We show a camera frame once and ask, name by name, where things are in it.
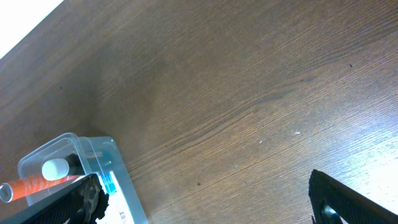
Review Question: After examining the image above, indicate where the dark bottle white cap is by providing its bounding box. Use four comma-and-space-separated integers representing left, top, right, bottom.
42, 154, 85, 180

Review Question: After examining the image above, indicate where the orange tablet tube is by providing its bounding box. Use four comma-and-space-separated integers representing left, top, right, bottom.
1, 174, 78, 203

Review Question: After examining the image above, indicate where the clear plastic container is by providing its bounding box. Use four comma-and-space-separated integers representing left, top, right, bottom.
17, 132, 149, 224

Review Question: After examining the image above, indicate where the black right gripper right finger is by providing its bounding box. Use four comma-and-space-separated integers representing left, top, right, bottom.
308, 169, 397, 224

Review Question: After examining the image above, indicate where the white Panadol box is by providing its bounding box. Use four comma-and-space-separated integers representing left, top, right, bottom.
96, 171, 134, 224

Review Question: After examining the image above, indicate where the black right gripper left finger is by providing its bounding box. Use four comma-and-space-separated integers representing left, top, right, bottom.
1, 174, 109, 224

